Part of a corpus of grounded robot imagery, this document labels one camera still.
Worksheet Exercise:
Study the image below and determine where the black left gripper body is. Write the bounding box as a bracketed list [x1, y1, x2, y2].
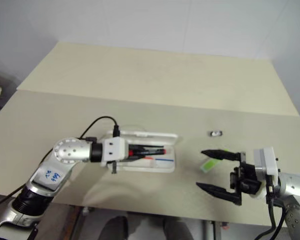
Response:
[111, 142, 137, 175]

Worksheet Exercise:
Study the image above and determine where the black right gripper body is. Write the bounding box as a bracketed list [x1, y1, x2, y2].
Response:
[229, 151, 263, 207]

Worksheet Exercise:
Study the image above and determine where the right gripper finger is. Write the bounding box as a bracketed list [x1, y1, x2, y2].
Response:
[200, 148, 241, 162]
[195, 182, 238, 204]

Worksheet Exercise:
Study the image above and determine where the red marker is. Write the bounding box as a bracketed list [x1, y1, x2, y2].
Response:
[128, 148, 173, 156]

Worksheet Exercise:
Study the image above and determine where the white plastic pencil case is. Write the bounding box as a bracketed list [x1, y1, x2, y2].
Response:
[105, 129, 180, 174]

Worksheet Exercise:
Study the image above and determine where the dark rounded shape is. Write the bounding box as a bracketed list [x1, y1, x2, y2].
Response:
[99, 215, 130, 240]

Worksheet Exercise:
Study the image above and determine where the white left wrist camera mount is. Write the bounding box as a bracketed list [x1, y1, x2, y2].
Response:
[99, 136, 130, 168]

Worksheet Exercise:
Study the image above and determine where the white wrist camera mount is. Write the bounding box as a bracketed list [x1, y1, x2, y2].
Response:
[253, 146, 279, 200]
[99, 136, 130, 168]

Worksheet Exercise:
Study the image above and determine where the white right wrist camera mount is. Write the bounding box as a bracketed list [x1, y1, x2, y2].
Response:
[253, 146, 279, 200]

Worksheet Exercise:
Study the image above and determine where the grey metal table frame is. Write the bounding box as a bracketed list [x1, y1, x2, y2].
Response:
[201, 219, 230, 240]

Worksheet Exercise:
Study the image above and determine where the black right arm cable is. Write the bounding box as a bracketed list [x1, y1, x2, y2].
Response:
[254, 172, 290, 240]

